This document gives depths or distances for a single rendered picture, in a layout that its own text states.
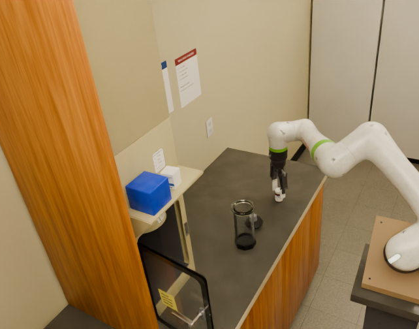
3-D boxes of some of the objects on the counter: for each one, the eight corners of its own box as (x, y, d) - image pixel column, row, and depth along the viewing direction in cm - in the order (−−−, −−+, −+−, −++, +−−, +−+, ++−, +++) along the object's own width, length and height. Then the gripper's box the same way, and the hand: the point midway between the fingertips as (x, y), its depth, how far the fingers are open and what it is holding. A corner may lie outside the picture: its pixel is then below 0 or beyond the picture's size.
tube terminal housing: (106, 303, 172) (51, 146, 131) (152, 253, 195) (117, 107, 154) (152, 326, 160) (107, 161, 119) (196, 269, 183) (170, 116, 142)
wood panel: (68, 303, 174) (-92, -71, 100) (73, 298, 176) (-80, -71, 102) (158, 351, 150) (36, -91, 76) (163, 344, 152) (49, -92, 78)
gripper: (262, 151, 213) (263, 186, 225) (282, 169, 197) (282, 206, 209) (275, 147, 215) (275, 182, 227) (295, 164, 199) (294, 202, 211)
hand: (278, 190), depth 216 cm, fingers open, 7 cm apart
